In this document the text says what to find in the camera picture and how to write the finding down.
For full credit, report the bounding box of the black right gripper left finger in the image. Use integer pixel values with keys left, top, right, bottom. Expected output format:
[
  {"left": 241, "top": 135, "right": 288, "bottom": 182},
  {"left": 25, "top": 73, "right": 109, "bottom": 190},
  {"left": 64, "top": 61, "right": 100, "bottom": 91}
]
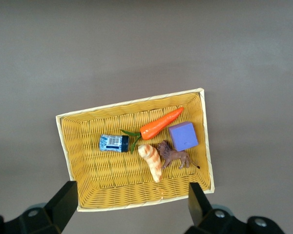
[{"left": 4, "top": 180, "right": 78, "bottom": 234}]

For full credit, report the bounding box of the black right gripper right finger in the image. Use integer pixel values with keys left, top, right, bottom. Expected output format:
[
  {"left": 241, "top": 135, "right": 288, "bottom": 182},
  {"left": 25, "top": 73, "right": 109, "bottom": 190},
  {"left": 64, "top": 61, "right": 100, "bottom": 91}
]
[{"left": 185, "top": 182, "right": 250, "bottom": 234}]

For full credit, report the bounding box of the yellow wicker basket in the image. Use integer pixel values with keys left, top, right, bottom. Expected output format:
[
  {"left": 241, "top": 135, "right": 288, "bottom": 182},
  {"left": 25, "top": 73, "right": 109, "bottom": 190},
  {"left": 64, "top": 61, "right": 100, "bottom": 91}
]
[{"left": 55, "top": 87, "right": 215, "bottom": 212}]

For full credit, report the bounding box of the brown toy lion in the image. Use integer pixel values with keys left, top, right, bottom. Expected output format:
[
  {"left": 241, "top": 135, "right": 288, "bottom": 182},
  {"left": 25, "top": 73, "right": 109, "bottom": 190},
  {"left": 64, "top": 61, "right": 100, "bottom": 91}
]
[{"left": 156, "top": 140, "right": 201, "bottom": 171}]

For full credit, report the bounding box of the tan toy bread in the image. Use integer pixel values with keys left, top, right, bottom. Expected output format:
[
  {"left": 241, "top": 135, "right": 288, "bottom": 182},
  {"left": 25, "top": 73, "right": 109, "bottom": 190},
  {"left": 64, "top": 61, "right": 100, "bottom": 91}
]
[{"left": 137, "top": 143, "right": 163, "bottom": 183}]

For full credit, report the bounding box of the purple foam cube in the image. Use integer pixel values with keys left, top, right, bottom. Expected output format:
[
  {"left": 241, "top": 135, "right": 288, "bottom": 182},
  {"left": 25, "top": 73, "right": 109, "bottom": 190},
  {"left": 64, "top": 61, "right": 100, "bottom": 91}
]
[{"left": 167, "top": 121, "right": 199, "bottom": 152}]

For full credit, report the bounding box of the orange toy carrot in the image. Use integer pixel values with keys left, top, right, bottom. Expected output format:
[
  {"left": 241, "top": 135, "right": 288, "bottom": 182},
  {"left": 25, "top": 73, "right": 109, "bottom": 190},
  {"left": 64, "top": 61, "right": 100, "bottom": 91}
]
[{"left": 119, "top": 106, "right": 185, "bottom": 155}]

